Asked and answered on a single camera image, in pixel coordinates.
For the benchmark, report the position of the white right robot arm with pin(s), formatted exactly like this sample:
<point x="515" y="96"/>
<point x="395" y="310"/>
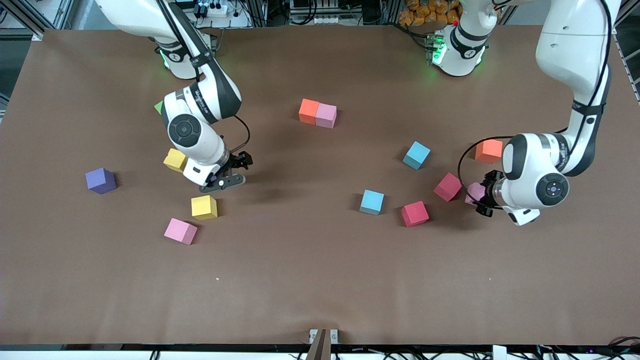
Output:
<point x="200" y="145"/>

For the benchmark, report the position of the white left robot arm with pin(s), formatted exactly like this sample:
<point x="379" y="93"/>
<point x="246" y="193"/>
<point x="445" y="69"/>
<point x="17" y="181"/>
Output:
<point x="570" y="50"/>

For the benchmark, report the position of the pile of orange objects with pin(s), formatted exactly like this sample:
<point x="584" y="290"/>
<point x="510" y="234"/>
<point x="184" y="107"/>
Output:
<point x="420" y="15"/>

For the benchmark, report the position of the table cover sheet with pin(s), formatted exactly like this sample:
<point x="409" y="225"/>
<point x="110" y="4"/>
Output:
<point x="320" y="260"/>

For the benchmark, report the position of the orange foam cube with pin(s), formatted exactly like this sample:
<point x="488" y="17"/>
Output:
<point x="308" y="111"/>
<point x="488" y="151"/>

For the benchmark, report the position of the small white box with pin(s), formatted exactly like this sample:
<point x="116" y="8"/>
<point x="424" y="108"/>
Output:
<point x="499" y="353"/>

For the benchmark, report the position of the blue foam cube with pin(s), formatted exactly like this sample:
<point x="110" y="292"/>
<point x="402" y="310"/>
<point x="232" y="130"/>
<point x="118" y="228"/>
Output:
<point x="372" y="201"/>
<point x="416" y="155"/>

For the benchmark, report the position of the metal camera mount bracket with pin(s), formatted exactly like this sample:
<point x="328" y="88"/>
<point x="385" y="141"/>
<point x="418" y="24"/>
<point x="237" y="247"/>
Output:
<point x="322" y="345"/>

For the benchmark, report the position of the white power strip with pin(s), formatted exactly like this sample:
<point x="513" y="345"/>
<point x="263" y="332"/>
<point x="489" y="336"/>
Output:
<point x="217" y="9"/>
<point x="326" y="20"/>

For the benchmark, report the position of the red foam cube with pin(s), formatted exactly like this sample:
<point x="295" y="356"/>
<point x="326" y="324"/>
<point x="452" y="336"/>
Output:
<point x="447" y="186"/>
<point x="415" y="214"/>

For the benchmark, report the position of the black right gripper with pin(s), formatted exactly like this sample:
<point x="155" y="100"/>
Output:
<point x="238" y="161"/>

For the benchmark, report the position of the green foam cube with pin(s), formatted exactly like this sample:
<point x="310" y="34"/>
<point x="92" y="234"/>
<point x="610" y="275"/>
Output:
<point x="159" y="107"/>

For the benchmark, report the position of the pink foam cube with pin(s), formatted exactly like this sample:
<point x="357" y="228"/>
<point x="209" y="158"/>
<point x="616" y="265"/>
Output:
<point x="326" y="116"/>
<point x="180" y="230"/>
<point x="475" y="192"/>

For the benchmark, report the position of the aluminium frame rail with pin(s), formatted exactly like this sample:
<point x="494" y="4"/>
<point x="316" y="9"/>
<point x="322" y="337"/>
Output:
<point x="627" y="12"/>
<point x="30" y="25"/>

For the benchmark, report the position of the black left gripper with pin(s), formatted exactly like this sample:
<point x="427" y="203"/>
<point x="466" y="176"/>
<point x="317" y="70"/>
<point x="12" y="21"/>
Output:
<point x="488" y="192"/>

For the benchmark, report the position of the yellow foam cube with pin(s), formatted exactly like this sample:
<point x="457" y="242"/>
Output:
<point x="174" y="160"/>
<point x="204" y="207"/>

